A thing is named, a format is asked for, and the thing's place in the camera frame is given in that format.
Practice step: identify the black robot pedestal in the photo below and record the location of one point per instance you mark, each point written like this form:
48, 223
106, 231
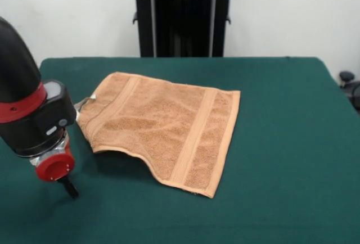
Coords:
182, 30

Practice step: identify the tan terry towel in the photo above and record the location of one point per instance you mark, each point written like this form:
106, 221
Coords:
168, 128

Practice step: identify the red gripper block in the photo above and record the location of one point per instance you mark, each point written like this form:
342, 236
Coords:
54, 168

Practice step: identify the grey caster leg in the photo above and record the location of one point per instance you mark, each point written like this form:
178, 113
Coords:
346, 76

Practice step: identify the dark green table cloth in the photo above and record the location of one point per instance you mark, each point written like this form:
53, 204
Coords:
281, 142

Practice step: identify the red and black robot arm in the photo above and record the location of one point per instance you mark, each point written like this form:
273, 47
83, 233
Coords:
19, 86

